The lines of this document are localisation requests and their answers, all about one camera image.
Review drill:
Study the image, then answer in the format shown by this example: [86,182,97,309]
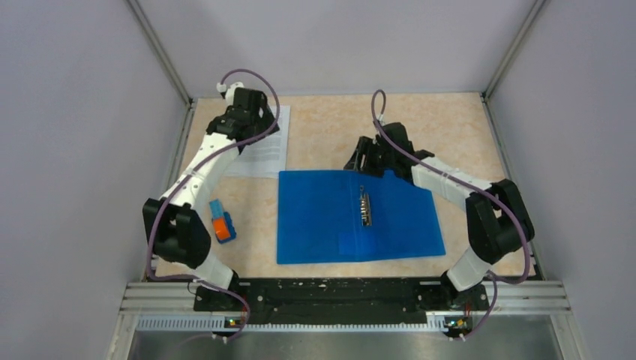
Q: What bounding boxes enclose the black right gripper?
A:
[345,136,396,178]

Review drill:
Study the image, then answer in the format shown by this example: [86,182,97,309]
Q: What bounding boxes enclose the white printed paper files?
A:
[224,105,291,179]

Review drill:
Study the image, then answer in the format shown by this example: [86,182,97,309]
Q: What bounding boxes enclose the blue plastic folder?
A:
[276,170,446,265]

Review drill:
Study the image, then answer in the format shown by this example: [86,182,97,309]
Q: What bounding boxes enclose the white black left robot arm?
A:
[142,85,279,310]

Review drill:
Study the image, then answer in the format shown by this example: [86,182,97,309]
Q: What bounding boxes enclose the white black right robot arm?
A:
[344,122,535,309]

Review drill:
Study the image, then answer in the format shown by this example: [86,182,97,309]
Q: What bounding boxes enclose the metal folder clip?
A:
[359,185,372,227]

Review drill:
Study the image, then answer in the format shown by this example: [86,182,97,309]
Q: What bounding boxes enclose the blue orange stapler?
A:
[209,199,237,244]

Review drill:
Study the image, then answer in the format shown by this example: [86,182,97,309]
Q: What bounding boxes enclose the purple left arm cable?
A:
[145,68,282,284]

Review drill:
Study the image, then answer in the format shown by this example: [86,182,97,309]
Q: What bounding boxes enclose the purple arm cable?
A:
[145,68,282,284]
[370,89,533,287]

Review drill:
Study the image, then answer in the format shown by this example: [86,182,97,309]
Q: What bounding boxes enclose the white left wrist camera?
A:
[216,82,245,104]

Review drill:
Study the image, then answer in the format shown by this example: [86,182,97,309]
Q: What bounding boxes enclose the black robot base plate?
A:
[193,277,489,326]

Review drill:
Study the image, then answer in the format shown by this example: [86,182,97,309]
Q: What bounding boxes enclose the white slotted cable duct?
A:
[136,315,448,333]

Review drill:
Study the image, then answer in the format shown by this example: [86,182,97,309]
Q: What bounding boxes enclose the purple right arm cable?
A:
[370,89,533,287]

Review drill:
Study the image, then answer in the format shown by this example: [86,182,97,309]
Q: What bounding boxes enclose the aluminium frame rail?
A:
[120,280,572,315]

